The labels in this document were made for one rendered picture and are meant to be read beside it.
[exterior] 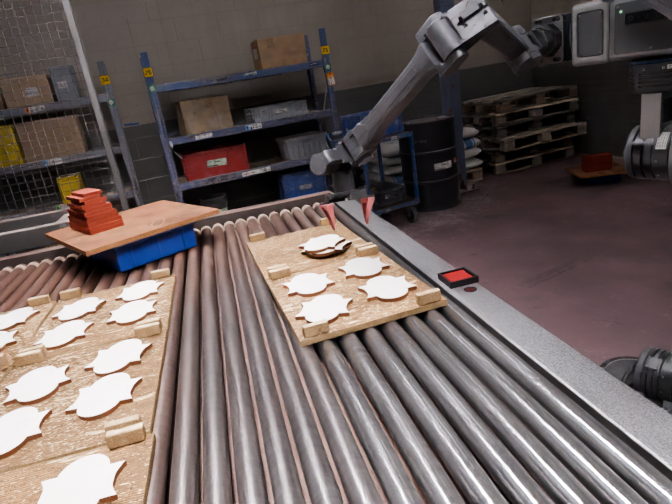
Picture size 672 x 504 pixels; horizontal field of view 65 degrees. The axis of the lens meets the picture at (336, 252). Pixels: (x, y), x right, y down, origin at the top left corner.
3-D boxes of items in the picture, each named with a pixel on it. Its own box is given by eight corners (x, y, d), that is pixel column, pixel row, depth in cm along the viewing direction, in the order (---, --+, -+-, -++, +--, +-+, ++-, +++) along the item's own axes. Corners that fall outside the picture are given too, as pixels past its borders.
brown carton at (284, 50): (299, 66, 578) (294, 35, 568) (309, 64, 543) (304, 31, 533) (255, 73, 564) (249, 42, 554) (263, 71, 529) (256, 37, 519)
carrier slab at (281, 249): (339, 225, 196) (338, 221, 195) (379, 255, 158) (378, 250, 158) (247, 247, 188) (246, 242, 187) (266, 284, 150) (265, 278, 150)
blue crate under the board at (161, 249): (164, 235, 221) (158, 213, 218) (200, 245, 199) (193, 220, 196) (90, 260, 203) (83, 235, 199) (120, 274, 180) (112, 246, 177)
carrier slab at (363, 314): (380, 256, 157) (380, 251, 157) (447, 305, 120) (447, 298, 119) (267, 285, 149) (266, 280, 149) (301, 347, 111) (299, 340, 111)
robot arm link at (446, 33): (501, 17, 100) (473, -24, 101) (444, 66, 107) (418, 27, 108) (545, 58, 137) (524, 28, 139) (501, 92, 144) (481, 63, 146)
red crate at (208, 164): (243, 165, 590) (237, 140, 581) (251, 169, 549) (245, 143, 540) (184, 177, 571) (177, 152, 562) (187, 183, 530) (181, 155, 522)
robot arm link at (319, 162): (375, 156, 138) (358, 129, 140) (349, 158, 129) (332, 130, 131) (346, 181, 145) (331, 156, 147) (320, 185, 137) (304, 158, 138)
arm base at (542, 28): (566, 61, 141) (565, 13, 137) (550, 65, 136) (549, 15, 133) (536, 65, 148) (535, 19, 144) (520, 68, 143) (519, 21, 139)
